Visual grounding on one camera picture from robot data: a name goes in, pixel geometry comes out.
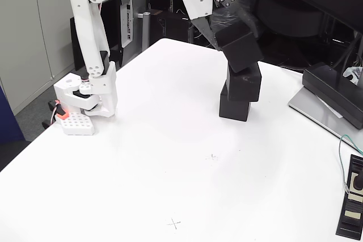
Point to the black cube block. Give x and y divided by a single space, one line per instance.
234 110
241 48
246 86

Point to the plastic wrapped bin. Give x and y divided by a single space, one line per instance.
221 19

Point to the black equipment box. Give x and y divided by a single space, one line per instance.
170 26

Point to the black office chair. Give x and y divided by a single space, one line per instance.
283 15

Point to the silver monitor stand base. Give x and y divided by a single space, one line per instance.
314 111

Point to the black dock box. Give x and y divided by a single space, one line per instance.
331 89

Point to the crumpled white plastic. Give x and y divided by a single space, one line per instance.
353 73

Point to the orange table clamp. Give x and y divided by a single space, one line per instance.
61 115

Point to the blue partition panel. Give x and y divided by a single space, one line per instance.
8 120

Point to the grey metal post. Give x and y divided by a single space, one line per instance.
145 26

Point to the grey wall cabinet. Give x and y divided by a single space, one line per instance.
22 12

